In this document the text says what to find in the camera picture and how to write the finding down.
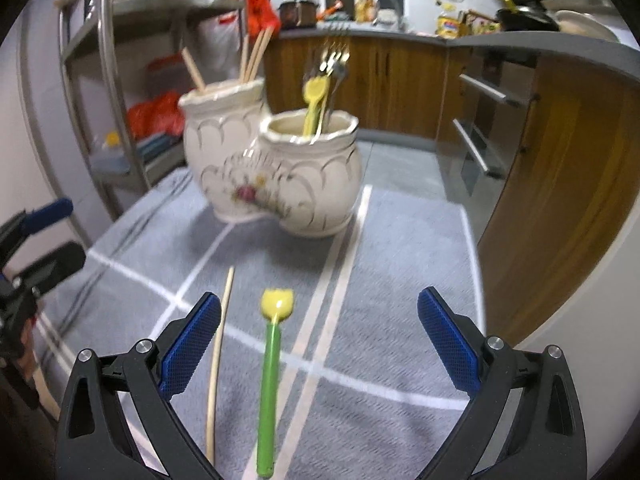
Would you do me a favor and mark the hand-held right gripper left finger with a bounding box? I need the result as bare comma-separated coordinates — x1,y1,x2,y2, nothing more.
54,291,223,480

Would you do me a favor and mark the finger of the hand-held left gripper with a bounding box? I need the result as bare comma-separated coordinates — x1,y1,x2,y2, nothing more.
15,241,87,297
0,198,74,261

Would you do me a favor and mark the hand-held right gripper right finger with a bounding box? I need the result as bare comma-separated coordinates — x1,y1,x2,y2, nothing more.
416,286,588,480

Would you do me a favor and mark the yellow spoon with green handle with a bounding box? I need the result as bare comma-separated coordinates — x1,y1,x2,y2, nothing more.
256,287,293,478

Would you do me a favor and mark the cream ceramic double utensil holder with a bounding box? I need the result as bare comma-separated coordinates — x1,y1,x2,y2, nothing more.
177,78,363,237

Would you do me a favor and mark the all yellow plastic spoon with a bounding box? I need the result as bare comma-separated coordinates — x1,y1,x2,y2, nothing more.
301,76,330,137

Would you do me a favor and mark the gold fork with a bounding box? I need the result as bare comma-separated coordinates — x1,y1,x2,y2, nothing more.
319,41,342,133

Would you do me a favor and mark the grey striped cloth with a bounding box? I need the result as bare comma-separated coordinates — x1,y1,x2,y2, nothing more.
30,165,488,480

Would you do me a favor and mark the small red bag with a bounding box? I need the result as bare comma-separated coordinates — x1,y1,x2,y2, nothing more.
127,91,186,138

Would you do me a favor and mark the metal shelf rack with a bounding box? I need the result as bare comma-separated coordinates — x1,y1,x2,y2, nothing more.
57,0,251,221

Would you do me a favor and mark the red lid plastic jar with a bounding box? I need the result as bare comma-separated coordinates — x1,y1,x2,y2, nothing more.
146,55,188,96

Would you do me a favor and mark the wooden cabinet side panel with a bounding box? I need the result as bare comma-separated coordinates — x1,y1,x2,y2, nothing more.
477,52,640,348

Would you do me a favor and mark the built-in steel oven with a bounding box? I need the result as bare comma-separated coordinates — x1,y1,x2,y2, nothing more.
452,50,538,198

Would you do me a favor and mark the white plastic bag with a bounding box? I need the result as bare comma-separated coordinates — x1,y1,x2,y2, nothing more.
200,15,246,81

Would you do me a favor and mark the wooden kitchen cabinet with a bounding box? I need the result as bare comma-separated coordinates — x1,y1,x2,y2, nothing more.
262,32,451,141

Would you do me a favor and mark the red plastic bag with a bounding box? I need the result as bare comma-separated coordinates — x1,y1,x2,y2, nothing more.
242,0,281,36

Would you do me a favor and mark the silver fork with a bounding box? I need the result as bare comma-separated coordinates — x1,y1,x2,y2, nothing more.
330,44,353,111

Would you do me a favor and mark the dark pressure cooker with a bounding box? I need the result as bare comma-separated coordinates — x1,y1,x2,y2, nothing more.
279,0,320,28

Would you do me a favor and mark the grey kitchen countertop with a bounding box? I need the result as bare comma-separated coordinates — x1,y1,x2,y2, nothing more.
277,27,638,76

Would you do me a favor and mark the yellow oil bottle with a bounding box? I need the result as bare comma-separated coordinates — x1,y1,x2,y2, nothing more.
436,4,462,38

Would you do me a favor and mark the black wok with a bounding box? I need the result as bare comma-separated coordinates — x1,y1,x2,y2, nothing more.
495,5,558,32

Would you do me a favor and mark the chrome faucet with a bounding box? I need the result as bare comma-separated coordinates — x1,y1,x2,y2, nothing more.
372,0,403,28

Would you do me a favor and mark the white pot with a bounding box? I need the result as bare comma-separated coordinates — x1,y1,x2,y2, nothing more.
552,10,621,43

